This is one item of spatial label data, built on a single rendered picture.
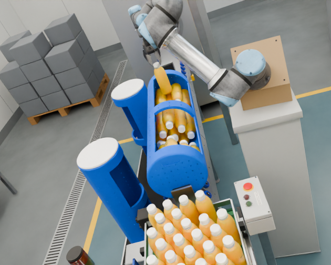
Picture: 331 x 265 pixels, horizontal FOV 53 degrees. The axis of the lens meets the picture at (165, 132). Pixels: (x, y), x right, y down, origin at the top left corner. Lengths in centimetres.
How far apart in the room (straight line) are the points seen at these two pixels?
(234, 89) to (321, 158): 172
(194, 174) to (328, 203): 140
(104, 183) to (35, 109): 356
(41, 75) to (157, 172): 380
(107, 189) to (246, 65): 115
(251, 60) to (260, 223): 65
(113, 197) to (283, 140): 108
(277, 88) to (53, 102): 411
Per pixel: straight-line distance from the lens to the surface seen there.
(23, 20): 726
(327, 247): 253
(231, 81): 145
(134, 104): 258
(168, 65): 266
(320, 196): 278
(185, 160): 150
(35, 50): 498
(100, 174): 204
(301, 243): 240
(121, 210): 224
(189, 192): 158
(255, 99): 169
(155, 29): 147
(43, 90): 527
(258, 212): 132
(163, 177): 156
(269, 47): 171
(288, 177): 192
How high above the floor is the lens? 213
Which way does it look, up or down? 34 degrees down
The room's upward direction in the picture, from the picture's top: 24 degrees counter-clockwise
